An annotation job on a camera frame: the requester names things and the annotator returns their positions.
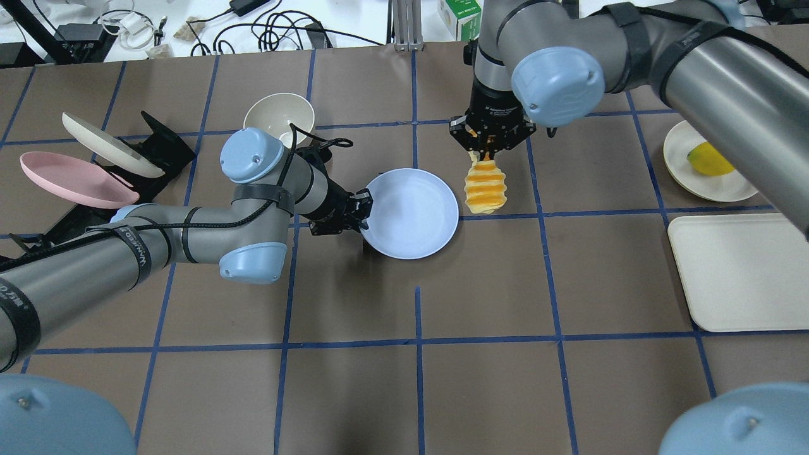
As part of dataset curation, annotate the green white box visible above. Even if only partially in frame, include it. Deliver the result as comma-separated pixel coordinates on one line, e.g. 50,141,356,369
437,1,482,42

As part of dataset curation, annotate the yellow orange striped bread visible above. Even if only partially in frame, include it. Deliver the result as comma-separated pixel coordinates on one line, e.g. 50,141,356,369
463,150,508,215

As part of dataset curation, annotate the cream plate in rack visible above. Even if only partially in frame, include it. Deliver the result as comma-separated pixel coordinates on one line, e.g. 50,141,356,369
61,112,164,178

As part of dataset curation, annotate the white rectangular tray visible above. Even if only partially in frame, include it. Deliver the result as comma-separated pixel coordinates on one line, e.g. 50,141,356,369
667,214,808,333

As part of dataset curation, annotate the yellow lemon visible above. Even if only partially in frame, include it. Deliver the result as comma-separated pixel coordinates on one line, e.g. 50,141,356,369
686,142,736,177

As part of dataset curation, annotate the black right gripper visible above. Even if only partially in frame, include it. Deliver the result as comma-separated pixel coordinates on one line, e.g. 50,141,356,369
449,82,537,162

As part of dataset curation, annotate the black plate rack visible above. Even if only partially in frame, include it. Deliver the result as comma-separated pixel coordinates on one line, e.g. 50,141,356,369
2,111,196,254

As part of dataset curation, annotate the aluminium frame post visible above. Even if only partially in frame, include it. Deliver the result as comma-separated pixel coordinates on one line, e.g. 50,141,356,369
387,1,424,52

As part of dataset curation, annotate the blue plate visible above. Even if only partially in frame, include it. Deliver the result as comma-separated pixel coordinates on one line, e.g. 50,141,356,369
362,168,459,260

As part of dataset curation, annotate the pink plate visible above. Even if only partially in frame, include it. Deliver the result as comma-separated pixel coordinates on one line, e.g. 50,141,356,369
18,152,139,209

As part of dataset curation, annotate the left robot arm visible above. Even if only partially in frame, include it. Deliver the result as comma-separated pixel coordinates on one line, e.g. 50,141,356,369
2,128,373,454

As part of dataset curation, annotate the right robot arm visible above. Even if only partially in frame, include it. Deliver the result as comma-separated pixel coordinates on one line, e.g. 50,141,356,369
449,1,807,235

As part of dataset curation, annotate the cream white bowl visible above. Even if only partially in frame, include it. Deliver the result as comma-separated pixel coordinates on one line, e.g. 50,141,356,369
243,93,315,148

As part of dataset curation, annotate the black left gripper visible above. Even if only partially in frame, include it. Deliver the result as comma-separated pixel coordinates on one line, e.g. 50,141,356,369
296,147,374,236

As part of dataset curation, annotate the black power adapter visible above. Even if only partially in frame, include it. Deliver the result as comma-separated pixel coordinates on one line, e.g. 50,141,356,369
229,0,269,17

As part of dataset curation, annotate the cream plate under lemon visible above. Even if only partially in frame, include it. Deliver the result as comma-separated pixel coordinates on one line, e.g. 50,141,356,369
664,121,759,203

